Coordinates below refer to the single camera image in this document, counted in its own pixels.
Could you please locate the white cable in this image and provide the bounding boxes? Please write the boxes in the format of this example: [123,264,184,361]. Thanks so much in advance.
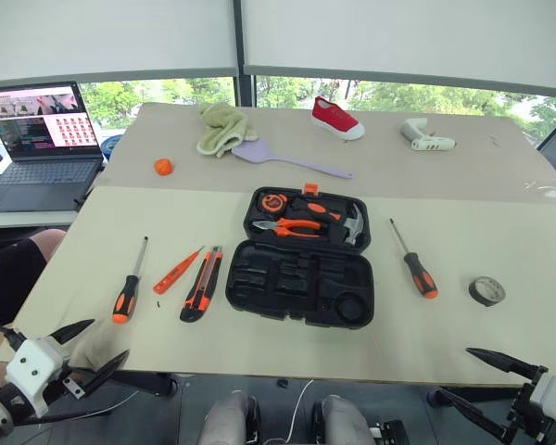
[263,379,317,445]

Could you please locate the black electrical tape roll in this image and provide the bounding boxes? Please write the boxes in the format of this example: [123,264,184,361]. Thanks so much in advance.
[468,275,508,308]

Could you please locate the purple silicone spatula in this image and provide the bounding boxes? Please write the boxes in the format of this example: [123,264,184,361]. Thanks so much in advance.
[231,140,354,181]

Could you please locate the orange black tape measure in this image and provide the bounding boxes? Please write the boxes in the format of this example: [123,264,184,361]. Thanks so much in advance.
[259,191,286,215]

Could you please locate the steel claw hammer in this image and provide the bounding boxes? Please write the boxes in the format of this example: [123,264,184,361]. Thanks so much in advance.
[289,196,368,247]

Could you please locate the grey rounded shape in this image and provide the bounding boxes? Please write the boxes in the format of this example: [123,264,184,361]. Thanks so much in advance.
[311,394,377,445]
[197,392,261,445]

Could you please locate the dark window post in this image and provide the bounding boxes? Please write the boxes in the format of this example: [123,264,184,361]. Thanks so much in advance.
[233,0,259,110]

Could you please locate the pale green towel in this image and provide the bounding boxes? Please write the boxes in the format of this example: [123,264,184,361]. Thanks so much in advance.
[196,102,259,159]

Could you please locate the black labelled box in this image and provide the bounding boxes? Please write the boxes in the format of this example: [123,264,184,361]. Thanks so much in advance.
[373,418,411,445]

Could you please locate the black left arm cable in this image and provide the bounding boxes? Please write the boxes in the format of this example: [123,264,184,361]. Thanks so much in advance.
[0,323,27,395]

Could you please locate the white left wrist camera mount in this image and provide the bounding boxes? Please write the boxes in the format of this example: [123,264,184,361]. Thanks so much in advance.
[4,337,71,418]

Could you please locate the red canvas shoe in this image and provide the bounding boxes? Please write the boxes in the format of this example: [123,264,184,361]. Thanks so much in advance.
[310,95,367,142]

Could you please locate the orange voltage tester pen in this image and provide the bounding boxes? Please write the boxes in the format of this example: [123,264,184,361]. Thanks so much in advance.
[153,245,206,296]

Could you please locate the white glue gun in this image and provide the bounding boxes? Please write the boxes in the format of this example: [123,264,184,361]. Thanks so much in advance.
[400,117,458,153]

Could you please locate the black tool case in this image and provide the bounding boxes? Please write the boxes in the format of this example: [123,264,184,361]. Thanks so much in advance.
[224,183,376,331]

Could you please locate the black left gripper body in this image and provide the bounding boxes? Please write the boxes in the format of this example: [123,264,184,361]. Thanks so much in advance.
[40,340,87,409]

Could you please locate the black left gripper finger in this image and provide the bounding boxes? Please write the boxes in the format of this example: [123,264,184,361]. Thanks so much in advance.
[80,350,131,398]
[50,318,96,346]

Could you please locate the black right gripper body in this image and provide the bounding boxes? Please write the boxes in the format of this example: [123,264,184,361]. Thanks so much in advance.
[506,365,556,444]

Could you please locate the orange black utility knife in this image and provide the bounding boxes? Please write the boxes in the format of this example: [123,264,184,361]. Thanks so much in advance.
[179,246,224,324]

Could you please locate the blue round object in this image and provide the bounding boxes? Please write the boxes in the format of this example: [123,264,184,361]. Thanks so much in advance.
[99,134,124,164]

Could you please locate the orange black short screwdriver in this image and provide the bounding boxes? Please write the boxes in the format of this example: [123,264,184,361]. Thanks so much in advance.
[388,218,440,299]

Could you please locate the white roller blind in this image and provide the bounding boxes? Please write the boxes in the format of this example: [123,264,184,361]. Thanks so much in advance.
[0,0,240,90]
[240,0,556,99]

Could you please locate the open laptop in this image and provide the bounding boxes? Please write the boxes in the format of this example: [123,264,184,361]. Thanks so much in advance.
[0,81,106,214]

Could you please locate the bystander leg in black shorts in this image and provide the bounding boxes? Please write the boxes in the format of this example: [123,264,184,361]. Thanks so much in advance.
[0,228,69,330]

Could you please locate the orange black long screwdriver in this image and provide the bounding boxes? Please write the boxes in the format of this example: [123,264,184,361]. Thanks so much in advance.
[111,235,150,325]

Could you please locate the black table base bar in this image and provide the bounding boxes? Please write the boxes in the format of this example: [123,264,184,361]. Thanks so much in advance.
[69,368,180,399]
[425,386,525,410]

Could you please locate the orange handled pliers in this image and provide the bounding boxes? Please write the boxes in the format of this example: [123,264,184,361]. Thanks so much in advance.
[252,216,328,239]

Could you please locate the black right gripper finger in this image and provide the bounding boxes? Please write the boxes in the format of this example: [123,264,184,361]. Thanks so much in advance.
[436,388,513,442]
[464,347,550,380]

